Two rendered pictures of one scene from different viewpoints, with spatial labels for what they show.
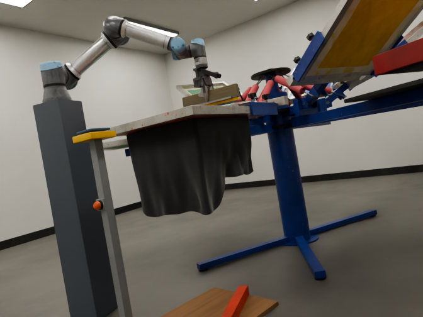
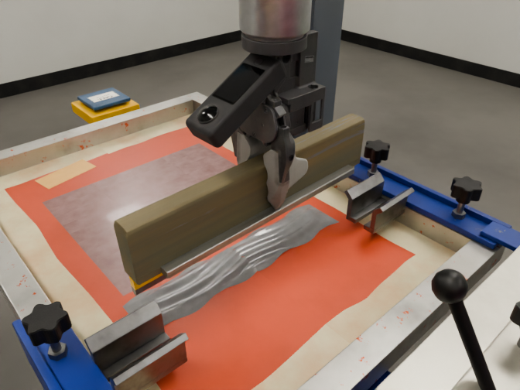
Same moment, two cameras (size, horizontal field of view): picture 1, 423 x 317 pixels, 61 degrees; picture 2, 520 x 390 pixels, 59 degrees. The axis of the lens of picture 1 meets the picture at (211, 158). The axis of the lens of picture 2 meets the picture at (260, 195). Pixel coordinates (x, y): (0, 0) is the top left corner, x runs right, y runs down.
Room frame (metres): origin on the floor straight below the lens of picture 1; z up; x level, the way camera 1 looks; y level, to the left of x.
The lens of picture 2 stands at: (2.17, -0.53, 1.42)
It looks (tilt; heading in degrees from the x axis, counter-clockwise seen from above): 34 degrees down; 103
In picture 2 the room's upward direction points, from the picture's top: straight up
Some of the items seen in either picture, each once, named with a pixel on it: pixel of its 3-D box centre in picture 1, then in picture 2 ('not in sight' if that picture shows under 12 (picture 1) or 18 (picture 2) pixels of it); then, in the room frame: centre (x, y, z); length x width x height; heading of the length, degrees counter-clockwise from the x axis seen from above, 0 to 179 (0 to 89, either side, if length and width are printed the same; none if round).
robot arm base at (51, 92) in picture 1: (56, 94); not in sight; (1.98, 0.79, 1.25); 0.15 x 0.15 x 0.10
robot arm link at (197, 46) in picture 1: (197, 49); not in sight; (2.07, -0.03, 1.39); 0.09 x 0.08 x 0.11; 87
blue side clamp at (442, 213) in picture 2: not in sight; (409, 206); (2.27, 0.14, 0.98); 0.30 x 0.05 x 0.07; 144
